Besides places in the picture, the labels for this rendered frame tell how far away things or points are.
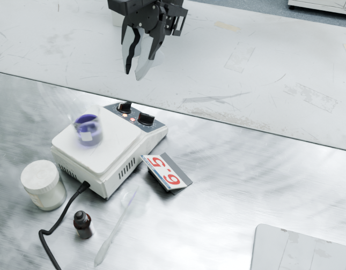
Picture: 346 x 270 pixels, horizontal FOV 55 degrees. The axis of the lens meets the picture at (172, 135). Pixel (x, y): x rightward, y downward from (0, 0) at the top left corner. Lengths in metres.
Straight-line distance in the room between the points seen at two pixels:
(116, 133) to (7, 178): 0.24
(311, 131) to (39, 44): 0.73
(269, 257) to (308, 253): 0.07
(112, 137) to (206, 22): 0.56
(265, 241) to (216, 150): 0.21
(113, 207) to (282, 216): 0.31
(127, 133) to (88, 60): 0.35
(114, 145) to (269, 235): 0.31
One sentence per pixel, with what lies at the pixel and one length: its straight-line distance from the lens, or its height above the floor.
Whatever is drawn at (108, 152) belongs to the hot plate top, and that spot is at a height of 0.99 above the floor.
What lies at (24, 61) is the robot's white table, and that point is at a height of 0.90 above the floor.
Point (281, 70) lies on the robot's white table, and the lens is 0.92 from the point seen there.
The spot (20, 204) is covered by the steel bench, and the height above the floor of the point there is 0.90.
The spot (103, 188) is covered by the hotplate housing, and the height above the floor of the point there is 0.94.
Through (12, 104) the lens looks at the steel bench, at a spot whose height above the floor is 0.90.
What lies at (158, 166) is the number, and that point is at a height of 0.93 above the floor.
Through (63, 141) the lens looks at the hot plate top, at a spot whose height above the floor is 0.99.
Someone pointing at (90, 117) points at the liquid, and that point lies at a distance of 0.60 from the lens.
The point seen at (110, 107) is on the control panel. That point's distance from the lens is 0.70.
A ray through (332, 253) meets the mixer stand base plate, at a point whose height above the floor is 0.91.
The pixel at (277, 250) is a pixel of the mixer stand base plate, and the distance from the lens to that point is 0.61.
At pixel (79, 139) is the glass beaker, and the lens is 0.58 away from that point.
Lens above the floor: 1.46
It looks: 51 degrees down
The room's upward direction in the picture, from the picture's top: 2 degrees clockwise
